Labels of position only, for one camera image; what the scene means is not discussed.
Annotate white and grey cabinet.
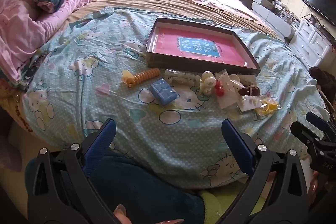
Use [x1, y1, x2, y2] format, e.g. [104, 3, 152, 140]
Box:
[240, 0, 296, 39]

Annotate person's right hand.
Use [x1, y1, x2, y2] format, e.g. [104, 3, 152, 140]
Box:
[309, 171, 322, 203]

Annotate white duck toy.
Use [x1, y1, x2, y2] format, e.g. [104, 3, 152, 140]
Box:
[199, 70, 217, 96]

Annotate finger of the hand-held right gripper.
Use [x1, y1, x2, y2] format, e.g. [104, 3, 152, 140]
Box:
[305, 111, 329, 133]
[290, 121, 326, 147]

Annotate bag of yellow hoop earrings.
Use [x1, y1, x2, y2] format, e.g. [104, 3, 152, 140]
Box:
[253, 97, 279, 117]

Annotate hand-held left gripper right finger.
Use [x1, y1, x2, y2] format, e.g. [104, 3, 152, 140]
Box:
[221, 118, 315, 224]

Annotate small blue box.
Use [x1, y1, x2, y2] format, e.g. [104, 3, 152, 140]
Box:
[149, 79, 177, 107]

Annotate flat screen television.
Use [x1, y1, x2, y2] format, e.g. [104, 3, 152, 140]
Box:
[301, 0, 336, 27]

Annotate tan blanket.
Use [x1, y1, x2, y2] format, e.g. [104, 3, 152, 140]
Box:
[66, 0, 279, 39]

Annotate brown plush toy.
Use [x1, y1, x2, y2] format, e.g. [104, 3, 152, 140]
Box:
[308, 66, 336, 99]

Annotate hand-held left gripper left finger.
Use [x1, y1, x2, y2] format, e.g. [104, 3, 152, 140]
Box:
[28, 118, 118, 224]

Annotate clear packet with white clip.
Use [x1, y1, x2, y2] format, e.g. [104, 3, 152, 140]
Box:
[164, 69, 203, 87]

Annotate cartoon cat printed blanket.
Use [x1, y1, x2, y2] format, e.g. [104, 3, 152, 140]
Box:
[22, 6, 332, 191]

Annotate white drawer dresser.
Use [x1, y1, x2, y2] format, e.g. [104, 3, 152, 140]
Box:
[287, 17, 336, 70]

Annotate pink quilt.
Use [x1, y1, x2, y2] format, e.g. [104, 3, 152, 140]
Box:
[0, 0, 109, 83]

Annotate person's dark blue pants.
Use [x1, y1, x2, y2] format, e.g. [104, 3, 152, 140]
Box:
[25, 153, 206, 224]

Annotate person's left hand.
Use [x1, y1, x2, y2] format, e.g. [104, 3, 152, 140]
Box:
[113, 204, 185, 224]

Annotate person's green clothing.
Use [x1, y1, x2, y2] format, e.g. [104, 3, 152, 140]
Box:
[201, 183, 264, 224]

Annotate white earring card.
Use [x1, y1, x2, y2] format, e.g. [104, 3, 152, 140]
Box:
[240, 96, 263, 112]

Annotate brown leather strap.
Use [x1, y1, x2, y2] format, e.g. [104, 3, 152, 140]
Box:
[238, 86, 260, 97]

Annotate white floral hair claw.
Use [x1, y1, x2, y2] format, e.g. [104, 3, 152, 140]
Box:
[230, 74, 257, 90]

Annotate orange spiral hair tie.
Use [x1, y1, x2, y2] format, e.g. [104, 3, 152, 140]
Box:
[122, 68, 161, 88]

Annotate pink heart hair stick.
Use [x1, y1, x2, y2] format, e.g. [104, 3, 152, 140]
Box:
[96, 83, 137, 103]

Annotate dark shallow cardboard box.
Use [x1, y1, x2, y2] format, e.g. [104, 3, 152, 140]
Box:
[146, 17, 262, 76]

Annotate clear plastic bag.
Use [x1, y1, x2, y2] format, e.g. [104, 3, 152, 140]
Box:
[215, 69, 245, 109]

